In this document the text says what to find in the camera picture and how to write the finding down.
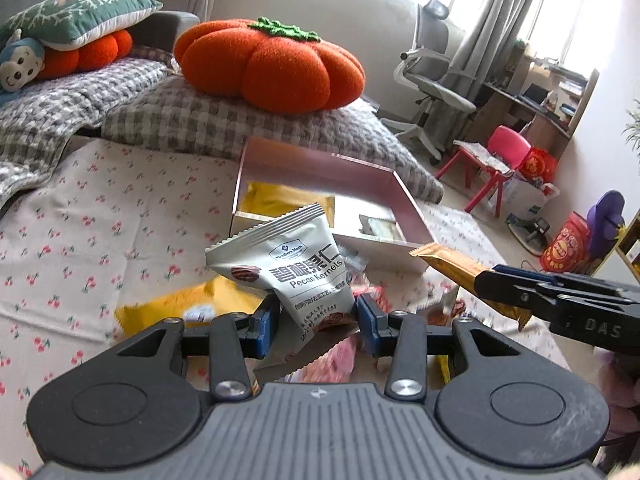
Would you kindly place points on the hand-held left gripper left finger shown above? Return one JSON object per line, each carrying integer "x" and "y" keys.
{"x": 265, "y": 332}

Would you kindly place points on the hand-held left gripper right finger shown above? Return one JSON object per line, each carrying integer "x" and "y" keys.
{"x": 367, "y": 327}

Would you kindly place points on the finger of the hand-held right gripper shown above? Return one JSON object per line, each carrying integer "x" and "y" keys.
{"x": 500, "y": 287}
{"x": 530, "y": 272}

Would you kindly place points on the gold snack bar wrapper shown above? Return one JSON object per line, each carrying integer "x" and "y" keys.
{"x": 450, "y": 270}

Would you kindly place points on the grey nut snack packet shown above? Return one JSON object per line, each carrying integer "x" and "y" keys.
{"x": 300, "y": 270}

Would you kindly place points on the pink cardboard box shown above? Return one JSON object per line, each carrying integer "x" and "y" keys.
{"x": 320, "y": 170}

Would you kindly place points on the black floor device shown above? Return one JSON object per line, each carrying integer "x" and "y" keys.
{"x": 530, "y": 232}

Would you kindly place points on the pink snack packet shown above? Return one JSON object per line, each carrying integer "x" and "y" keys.
{"x": 340, "y": 360}

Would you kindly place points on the red cartoon bucket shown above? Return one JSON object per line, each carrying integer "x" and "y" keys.
{"x": 565, "y": 245}

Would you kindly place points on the white shopping bag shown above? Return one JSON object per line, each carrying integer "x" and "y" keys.
{"x": 525, "y": 200}

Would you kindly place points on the wooden shelf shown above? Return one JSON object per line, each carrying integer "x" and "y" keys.
{"x": 631, "y": 250}

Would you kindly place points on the purple toy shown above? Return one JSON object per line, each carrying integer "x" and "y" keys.
{"x": 605, "y": 220}

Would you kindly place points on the pale green snack packet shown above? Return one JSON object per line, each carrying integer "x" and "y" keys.
{"x": 382, "y": 227}

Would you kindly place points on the yellow snack packet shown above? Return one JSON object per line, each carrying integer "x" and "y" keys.
{"x": 165, "y": 310}

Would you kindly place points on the red gift bag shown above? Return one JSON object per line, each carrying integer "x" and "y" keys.
{"x": 539, "y": 165}

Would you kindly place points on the newspaper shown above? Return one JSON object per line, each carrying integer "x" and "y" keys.
{"x": 477, "y": 155}

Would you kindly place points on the pink child chair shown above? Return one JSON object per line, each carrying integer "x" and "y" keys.
{"x": 507, "y": 145}

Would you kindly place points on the wooden desk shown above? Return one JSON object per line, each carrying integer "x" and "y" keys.
{"x": 545, "y": 120}

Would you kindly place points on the green plant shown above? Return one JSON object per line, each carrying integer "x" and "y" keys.
{"x": 632, "y": 130}

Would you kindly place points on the laptop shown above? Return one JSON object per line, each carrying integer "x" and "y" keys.
{"x": 536, "y": 94}

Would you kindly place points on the cherry print cloth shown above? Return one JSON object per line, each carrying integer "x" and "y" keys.
{"x": 110, "y": 220}

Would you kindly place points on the grey checkered cushion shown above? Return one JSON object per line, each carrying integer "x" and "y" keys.
{"x": 210, "y": 120}

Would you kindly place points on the grey office chair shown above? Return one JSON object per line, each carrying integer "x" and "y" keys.
{"x": 435, "y": 60}

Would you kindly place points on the large orange pumpkin cushion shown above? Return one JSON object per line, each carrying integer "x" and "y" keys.
{"x": 260, "y": 65}

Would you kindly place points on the grey checkered blanket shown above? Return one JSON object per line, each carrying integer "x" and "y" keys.
{"x": 60, "y": 105}

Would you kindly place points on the grey sofa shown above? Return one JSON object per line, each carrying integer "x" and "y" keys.
{"x": 160, "y": 27}

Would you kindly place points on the small orange pumpkin cushion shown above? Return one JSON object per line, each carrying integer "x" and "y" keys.
{"x": 85, "y": 57}

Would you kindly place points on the blue monkey plush toy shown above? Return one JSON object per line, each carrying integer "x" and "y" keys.
{"x": 20, "y": 62}

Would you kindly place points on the green patterned pillow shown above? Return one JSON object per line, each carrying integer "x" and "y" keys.
{"x": 80, "y": 15}

